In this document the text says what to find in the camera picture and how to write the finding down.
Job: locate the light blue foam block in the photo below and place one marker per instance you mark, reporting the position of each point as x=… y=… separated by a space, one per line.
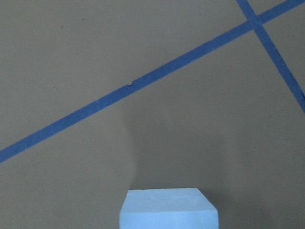
x=173 y=208

